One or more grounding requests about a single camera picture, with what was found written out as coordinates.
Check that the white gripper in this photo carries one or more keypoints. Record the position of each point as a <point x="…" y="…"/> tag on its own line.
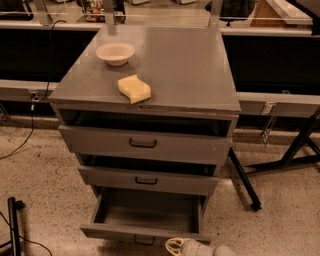
<point x="197" y="248"/>

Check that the grey bottom drawer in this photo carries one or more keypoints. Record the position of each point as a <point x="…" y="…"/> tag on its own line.
<point x="145" y="217"/>

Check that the grey drawer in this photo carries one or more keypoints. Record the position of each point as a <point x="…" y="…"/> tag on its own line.
<point x="145" y="217"/>
<point x="148" y="180"/>
<point x="146" y="145"/>

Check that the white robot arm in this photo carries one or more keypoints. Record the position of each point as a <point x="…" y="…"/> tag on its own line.
<point x="220" y="250"/>

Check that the grey middle drawer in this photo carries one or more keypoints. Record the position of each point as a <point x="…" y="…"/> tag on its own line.
<point x="148" y="180"/>

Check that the grey top drawer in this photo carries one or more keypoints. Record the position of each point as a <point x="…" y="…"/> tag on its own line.
<point x="146" y="145"/>

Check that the grey metal drawer cabinet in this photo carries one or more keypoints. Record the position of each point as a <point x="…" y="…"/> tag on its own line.
<point x="192" y="92"/>

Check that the yellow wavy sponge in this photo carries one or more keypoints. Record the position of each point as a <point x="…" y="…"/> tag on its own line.
<point x="134" y="89"/>

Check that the black stand bottom left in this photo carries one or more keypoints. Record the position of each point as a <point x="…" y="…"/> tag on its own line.
<point x="12" y="240"/>

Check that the white bowl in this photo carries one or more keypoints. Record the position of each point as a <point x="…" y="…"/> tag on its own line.
<point x="115" y="53"/>

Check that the black stand frame right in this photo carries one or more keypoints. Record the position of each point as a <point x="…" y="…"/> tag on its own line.
<point x="289" y="159"/>

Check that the grey rail barrier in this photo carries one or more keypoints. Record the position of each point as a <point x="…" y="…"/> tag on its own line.
<point x="276" y="67"/>

